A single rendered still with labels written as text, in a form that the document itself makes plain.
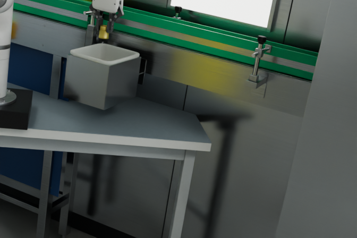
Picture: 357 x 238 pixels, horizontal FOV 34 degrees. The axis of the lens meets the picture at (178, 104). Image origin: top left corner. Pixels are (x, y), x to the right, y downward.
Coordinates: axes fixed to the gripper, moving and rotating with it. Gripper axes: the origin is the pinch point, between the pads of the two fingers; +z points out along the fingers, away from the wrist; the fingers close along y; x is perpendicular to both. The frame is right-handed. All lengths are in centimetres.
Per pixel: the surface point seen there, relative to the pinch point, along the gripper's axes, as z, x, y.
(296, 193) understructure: 38, 2, -77
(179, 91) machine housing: 28.0, -36.9, -16.6
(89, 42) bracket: 9.1, -6.8, 9.7
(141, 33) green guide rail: 3.7, -17.9, -5.6
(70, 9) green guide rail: -0.7, -8.8, 20.3
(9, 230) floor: 110, -19, 50
